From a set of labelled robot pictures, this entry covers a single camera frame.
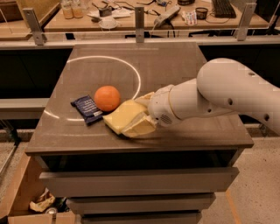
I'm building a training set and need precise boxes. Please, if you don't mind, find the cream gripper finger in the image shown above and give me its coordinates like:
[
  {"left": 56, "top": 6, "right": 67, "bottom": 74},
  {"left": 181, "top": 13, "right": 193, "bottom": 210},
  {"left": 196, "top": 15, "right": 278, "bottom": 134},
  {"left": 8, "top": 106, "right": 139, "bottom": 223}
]
[
  {"left": 121, "top": 112, "right": 158, "bottom": 137},
  {"left": 135, "top": 92, "right": 154, "bottom": 107}
]

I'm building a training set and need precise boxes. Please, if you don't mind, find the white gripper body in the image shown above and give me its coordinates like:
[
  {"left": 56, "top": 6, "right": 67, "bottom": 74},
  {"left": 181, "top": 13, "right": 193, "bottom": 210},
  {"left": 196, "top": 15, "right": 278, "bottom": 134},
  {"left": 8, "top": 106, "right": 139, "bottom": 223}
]
[{"left": 148, "top": 85, "right": 179, "bottom": 127}]

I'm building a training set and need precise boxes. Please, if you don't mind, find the yellow sponge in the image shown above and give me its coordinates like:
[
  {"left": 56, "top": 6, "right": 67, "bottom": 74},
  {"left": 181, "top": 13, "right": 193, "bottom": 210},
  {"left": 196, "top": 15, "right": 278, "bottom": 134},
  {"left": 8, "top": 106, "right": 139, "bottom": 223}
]
[{"left": 103, "top": 100, "right": 147, "bottom": 135}]

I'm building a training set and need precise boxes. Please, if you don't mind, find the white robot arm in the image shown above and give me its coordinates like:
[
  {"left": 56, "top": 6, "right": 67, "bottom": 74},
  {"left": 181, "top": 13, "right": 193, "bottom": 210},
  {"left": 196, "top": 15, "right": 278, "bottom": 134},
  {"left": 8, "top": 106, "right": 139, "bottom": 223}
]
[{"left": 122, "top": 58, "right": 280, "bottom": 137}]

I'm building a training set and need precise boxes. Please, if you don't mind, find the blue rxbar wrapper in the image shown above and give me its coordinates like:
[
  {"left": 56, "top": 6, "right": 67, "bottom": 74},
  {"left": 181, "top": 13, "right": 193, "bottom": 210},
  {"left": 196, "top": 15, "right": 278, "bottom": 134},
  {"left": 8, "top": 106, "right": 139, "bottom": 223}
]
[{"left": 70, "top": 95, "right": 103, "bottom": 126}]

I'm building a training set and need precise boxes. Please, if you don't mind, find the orange fruit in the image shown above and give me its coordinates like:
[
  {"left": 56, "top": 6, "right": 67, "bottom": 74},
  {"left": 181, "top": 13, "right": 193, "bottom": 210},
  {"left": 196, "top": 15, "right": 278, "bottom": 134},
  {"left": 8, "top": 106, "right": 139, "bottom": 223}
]
[{"left": 94, "top": 86, "right": 121, "bottom": 112}]

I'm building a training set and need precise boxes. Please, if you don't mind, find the grey drawer cabinet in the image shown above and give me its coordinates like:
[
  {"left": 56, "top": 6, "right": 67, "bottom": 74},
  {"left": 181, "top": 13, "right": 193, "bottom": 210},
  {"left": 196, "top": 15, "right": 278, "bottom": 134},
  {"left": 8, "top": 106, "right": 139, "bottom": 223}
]
[{"left": 26, "top": 43, "right": 253, "bottom": 224}]

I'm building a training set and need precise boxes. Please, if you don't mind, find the grey power strip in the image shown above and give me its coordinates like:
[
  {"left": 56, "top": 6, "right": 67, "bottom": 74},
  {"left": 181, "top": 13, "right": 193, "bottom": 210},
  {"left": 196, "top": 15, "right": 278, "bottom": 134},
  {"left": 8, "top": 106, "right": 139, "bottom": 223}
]
[{"left": 154, "top": 5, "right": 180, "bottom": 27}]

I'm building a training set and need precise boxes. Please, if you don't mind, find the white bowl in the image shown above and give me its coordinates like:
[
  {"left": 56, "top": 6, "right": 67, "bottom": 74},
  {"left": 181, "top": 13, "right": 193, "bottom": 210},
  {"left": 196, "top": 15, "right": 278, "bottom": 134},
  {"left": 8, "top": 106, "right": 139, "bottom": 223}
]
[{"left": 99, "top": 17, "right": 118, "bottom": 30}]

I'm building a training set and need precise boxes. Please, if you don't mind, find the white patterned cup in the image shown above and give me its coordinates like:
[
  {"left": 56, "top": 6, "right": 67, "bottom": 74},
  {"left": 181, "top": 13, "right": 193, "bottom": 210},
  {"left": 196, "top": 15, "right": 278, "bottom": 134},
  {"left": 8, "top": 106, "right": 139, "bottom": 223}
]
[{"left": 181, "top": 10, "right": 197, "bottom": 25}]

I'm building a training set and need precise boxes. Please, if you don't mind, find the black cup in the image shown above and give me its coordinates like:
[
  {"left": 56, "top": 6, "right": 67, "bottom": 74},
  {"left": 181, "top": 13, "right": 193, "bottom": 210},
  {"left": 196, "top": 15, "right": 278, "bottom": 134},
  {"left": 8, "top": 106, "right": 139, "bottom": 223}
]
[{"left": 195, "top": 7, "right": 208, "bottom": 20}]

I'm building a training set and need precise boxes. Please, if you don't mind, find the glass jar right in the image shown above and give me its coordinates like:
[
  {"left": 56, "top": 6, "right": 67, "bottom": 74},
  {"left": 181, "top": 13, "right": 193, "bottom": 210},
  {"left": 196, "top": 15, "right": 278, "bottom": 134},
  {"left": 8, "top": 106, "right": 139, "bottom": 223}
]
[{"left": 71, "top": 0, "right": 83, "bottom": 18}]

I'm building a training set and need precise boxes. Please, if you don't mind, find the glass jar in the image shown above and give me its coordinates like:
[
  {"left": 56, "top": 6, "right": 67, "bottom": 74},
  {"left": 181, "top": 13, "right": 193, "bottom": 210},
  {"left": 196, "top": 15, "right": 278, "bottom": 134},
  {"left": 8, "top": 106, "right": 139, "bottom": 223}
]
[
  {"left": 71, "top": 0, "right": 83, "bottom": 18},
  {"left": 60, "top": 0, "right": 74, "bottom": 19}
]

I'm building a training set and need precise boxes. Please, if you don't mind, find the wooden background desk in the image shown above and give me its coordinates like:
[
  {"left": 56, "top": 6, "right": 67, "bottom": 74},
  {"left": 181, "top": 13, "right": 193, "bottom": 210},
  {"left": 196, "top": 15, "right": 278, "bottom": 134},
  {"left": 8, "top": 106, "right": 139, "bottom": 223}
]
[{"left": 43, "top": 0, "right": 270, "bottom": 33}]

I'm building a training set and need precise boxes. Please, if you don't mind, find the black keyboard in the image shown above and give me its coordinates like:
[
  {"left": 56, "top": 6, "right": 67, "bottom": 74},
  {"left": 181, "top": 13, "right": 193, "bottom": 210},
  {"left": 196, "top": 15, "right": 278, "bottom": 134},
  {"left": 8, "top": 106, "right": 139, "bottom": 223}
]
[{"left": 212, "top": 0, "right": 236, "bottom": 18}]

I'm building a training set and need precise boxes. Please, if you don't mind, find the glass jar left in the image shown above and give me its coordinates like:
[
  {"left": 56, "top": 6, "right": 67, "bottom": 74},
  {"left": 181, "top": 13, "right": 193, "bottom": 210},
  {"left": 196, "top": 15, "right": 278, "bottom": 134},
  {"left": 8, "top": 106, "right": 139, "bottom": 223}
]
[{"left": 60, "top": 0, "right": 74, "bottom": 19}]

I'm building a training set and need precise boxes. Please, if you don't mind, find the crumpled snack bag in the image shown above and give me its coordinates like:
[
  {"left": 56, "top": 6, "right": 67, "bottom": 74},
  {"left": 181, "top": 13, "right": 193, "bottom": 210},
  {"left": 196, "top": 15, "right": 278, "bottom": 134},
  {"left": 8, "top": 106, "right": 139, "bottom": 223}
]
[{"left": 29, "top": 188, "right": 55, "bottom": 213}]

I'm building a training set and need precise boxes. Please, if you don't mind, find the cardboard box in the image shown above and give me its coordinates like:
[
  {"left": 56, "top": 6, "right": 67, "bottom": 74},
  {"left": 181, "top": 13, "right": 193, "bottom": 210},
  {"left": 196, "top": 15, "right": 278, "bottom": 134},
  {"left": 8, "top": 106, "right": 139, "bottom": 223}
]
[{"left": 0, "top": 154, "right": 78, "bottom": 224}]

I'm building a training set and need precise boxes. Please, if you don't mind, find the metal rail post middle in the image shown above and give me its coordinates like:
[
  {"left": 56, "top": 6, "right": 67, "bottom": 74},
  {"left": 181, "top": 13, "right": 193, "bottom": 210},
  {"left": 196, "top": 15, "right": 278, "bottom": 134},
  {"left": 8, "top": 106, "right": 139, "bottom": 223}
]
[{"left": 135, "top": 7, "right": 144, "bottom": 43}]

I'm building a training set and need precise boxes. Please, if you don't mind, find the metal rail post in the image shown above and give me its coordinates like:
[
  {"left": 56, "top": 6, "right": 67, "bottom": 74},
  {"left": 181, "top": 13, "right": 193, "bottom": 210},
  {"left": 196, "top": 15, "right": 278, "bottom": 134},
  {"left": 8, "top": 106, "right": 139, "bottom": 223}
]
[
  {"left": 135, "top": 7, "right": 144, "bottom": 43},
  {"left": 23, "top": 8, "right": 46, "bottom": 46},
  {"left": 234, "top": 3, "right": 256, "bottom": 41}
]

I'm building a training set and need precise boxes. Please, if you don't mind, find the metal rail post right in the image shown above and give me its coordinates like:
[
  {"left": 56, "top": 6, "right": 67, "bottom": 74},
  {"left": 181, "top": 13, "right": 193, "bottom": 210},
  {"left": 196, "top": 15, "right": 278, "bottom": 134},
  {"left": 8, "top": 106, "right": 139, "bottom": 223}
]
[{"left": 234, "top": 3, "right": 256, "bottom": 41}]

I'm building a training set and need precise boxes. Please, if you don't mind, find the metal rail post left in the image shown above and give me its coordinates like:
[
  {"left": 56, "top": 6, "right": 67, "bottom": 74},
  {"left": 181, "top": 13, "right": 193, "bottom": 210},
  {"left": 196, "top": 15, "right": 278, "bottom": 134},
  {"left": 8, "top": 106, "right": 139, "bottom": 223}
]
[{"left": 23, "top": 8, "right": 46, "bottom": 46}]

